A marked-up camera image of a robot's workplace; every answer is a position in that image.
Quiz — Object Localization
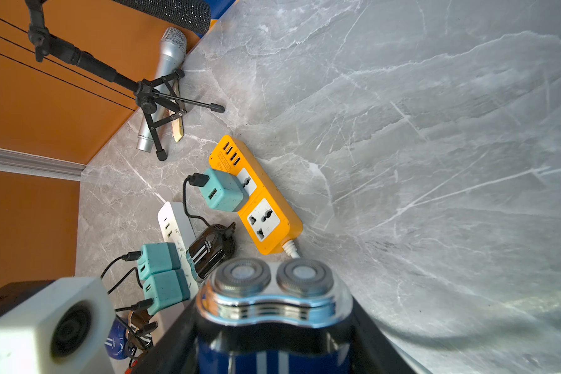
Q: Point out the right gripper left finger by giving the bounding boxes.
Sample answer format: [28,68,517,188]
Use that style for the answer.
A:
[130,303,199,373]

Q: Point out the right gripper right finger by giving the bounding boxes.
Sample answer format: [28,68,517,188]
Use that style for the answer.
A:
[350,299,415,374]

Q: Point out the yellow power strip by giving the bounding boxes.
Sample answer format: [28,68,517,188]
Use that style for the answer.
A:
[209,135,303,258]

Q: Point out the teal charger lower white strip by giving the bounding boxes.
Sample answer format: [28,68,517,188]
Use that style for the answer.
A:
[143,270,191,316]

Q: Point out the teal charger white strip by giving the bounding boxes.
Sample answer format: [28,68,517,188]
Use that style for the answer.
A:
[137,242,181,281]
[143,270,191,316]

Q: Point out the teal charger upper white strip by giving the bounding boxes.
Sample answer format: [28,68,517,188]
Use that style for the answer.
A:
[137,242,181,281]

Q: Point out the white power strip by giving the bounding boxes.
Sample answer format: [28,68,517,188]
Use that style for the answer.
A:
[156,201,202,328]

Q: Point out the black tripod stand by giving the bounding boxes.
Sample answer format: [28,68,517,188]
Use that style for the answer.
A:
[25,0,225,161]

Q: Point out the black usb cable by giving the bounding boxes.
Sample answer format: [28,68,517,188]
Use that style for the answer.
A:
[181,172,211,228]

